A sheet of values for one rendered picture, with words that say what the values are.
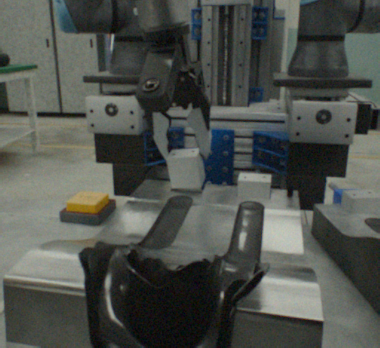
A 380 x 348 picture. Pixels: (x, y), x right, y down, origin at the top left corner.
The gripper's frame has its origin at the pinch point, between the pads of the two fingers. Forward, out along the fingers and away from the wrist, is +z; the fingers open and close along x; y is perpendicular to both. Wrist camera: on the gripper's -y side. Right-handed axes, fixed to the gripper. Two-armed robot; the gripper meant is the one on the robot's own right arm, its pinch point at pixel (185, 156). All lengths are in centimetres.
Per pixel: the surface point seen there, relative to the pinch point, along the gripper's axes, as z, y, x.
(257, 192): 5.9, -2.7, -11.3
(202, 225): 4.8, -13.2, -4.5
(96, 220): 10.9, -1.3, 18.4
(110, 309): 1.0, -32.3, -0.1
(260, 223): 6.2, -10.9, -12.0
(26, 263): -4.5, -32.6, 6.5
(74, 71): 52, 469, 283
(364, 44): 79, 535, -118
